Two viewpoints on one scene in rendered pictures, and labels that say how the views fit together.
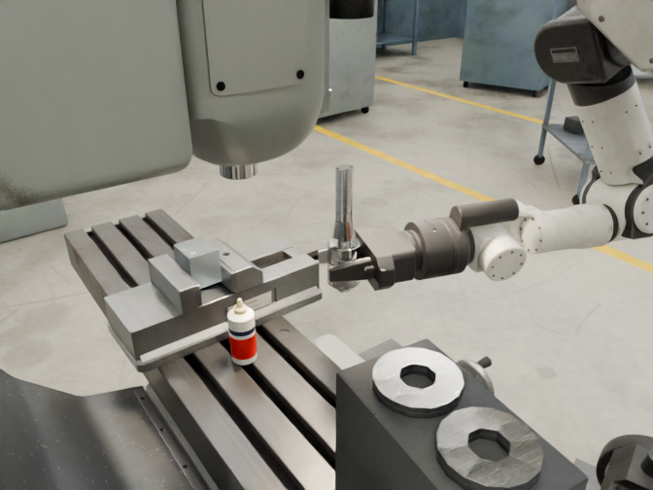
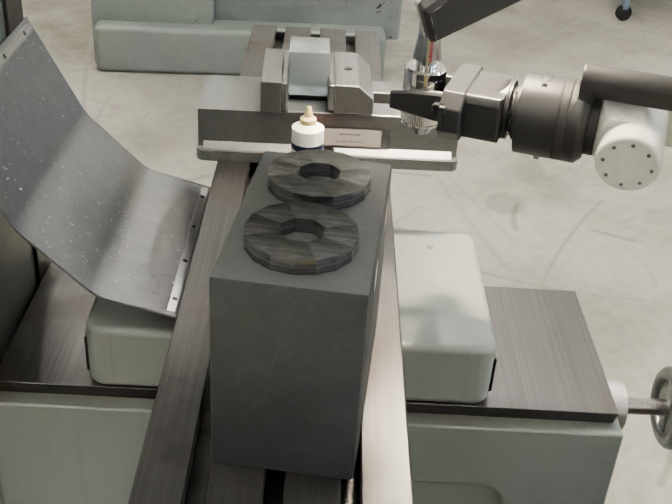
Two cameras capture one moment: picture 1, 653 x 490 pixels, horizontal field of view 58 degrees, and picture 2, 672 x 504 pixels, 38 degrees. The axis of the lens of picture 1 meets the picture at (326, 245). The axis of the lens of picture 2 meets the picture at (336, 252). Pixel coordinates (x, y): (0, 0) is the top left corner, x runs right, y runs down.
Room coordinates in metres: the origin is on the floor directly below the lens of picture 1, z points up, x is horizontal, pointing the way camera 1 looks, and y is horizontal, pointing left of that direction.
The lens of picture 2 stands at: (-0.16, -0.53, 1.54)
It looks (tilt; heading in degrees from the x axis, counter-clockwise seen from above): 32 degrees down; 34
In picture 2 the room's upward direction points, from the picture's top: 4 degrees clockwise
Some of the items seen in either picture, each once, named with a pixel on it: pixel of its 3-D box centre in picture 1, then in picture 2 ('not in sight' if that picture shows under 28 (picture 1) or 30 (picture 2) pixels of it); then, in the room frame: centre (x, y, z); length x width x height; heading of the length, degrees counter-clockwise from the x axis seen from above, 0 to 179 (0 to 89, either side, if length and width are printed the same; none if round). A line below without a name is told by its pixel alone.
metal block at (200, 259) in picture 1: (197, 262); (308, 66); (0.83, 0.21, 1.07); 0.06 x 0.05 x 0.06; 37
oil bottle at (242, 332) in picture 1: (242, 329); (307, 147); (0.72, 0.13, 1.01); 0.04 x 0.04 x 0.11
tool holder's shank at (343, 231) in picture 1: (344, 205); (431, 16); (0.73, -0.02, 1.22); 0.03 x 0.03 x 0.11
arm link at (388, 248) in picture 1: (402, 254); (503, 110); (0.75, -0.11, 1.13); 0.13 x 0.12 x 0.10; 17
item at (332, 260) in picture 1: (343, 264); (422, 97); (0.73, -0.02, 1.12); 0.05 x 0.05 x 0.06
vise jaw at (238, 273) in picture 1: (228, 262); (349, 82); (0.86, 0.17, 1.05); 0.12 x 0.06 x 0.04; 37
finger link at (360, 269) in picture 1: (351, 272); (416, 104); (0.70, -0.03, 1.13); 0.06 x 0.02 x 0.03; 107
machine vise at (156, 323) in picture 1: (217, 285); (329, 105); (0.85, 0.19, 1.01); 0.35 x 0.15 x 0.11; 127
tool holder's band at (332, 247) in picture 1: (343, 245); (425, 70); (0.73, -0.02, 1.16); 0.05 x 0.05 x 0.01
